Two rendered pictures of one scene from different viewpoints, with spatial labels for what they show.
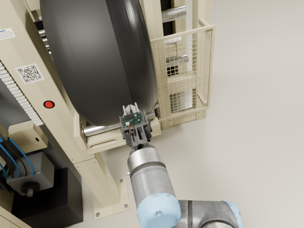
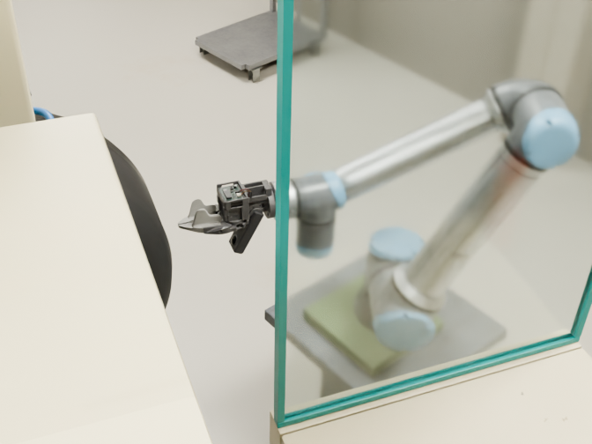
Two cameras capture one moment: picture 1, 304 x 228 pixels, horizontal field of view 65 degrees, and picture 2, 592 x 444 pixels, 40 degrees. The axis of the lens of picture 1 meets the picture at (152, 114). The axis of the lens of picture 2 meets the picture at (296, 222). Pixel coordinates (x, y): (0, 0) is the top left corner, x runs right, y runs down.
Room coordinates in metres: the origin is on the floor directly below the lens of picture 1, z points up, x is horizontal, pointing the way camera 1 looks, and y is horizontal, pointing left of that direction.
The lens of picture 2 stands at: (0.67, 1.49, 2.29)
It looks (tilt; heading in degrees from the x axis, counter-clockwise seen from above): 38 degrees down; 255
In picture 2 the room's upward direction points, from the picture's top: 2 degrees clockwise
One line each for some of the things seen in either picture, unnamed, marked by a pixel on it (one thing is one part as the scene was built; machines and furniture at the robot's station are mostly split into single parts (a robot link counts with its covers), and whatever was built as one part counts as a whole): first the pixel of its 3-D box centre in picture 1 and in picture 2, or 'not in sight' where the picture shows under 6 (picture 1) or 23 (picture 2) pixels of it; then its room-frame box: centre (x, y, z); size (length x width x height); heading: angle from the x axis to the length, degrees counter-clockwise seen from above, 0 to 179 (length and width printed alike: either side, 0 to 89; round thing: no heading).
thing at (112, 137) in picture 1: (121, 131); not in sight; (0.75, 0.16, 0.83); 0.36 x 0.09 x 0.06; 97
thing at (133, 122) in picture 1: (138, 137); (244, 204); (0.40, 0.05, 1.20); 0.12 x 0.08 x 0.09; 7
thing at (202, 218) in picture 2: (126, 112); (200, 218); (0.51, 0.08, 1.19); 0.09 x 0.03 x 0.06; 7
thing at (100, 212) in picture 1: (110, 197); not in sight; (0.84, 0.42, 0.01); 0.27 x 0.27 x 0.02; 7
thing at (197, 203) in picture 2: (136, 110); (196, 210); (0.51, 0.04, 1.19); 0.09 x 0.03 x 0.06; 7
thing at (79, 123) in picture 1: (79, 111); not in sight; (0.87, 0.35, 0.90); 0.40 x 0.03 x 0.10; 7
